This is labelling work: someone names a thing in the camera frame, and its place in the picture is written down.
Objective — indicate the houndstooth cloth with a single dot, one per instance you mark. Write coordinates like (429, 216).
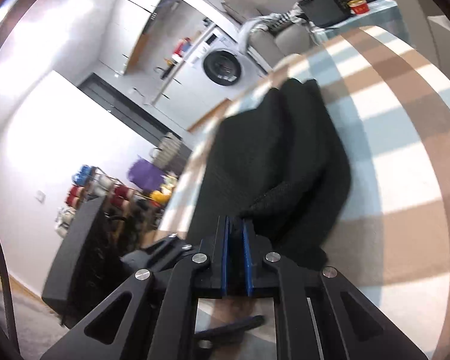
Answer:
(285, 22)

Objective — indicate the purple bag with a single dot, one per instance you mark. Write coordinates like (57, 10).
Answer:
(144, 174)

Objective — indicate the grey sofa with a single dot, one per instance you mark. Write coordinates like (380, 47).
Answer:
(285, 39)

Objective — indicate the black knit sweater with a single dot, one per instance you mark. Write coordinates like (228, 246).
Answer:
(273, 157)

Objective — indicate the yellow toy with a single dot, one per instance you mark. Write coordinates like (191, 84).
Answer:
(160, 197)

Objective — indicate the woven basket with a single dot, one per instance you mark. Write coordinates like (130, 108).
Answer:
(170, 150)

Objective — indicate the white kitchen counter unit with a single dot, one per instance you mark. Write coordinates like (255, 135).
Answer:
(180, 90)

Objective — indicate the white wall cabinets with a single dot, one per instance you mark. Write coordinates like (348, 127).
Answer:
(135, 33)

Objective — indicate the black countertop oven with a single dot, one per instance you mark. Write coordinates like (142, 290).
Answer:
(324, 7)

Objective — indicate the red instant noodle cup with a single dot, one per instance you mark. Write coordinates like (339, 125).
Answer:
(359, 6)

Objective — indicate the table with checked tablecloth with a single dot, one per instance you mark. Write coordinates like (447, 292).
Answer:
(375, 11)

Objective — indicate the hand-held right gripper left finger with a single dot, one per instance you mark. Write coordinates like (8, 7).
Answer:
(227, 255)

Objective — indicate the beige cabinet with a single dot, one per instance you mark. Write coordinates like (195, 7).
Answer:
(427, 18)

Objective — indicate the shoe rack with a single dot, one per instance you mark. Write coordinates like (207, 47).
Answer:
(116, 198)

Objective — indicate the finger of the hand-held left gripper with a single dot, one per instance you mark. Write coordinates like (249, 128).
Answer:
(161, 253)
(232, 328)

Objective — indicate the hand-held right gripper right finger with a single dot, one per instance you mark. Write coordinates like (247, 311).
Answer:
(247, 258)

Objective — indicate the white and grey clothes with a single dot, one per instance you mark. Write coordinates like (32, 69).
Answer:
(251, 26)

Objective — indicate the black door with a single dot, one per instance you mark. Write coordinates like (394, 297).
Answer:
(127, 108)

